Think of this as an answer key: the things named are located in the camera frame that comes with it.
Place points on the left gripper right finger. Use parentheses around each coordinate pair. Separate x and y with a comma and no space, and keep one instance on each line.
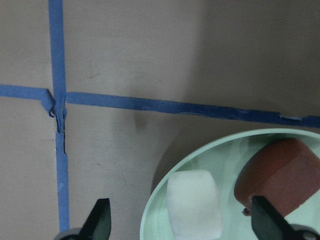
(267,223)

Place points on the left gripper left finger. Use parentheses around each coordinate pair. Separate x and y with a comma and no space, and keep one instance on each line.
(98,224)

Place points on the brown bun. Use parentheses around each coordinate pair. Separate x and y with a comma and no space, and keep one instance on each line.
(286,172)

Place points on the white steamed bun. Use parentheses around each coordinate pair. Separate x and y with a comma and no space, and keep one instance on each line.
(194,206)

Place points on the light green plate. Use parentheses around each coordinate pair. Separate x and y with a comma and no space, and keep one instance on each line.
(223,158)

